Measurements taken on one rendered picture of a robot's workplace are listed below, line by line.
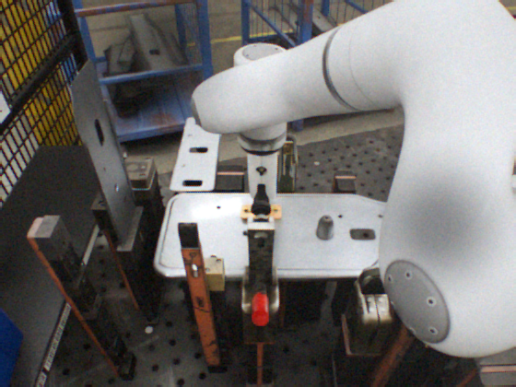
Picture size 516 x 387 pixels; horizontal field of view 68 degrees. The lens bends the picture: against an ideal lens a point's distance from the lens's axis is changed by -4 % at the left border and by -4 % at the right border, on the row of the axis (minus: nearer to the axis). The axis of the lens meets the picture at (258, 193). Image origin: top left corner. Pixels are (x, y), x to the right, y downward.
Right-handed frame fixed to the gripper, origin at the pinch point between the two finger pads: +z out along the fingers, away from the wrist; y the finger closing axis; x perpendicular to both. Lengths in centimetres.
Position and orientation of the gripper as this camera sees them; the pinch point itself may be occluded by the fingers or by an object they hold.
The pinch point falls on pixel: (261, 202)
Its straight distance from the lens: 80.4
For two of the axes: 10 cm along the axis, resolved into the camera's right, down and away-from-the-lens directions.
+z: 0.0, 7.2, 7.0
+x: -10.0, -0.1, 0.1
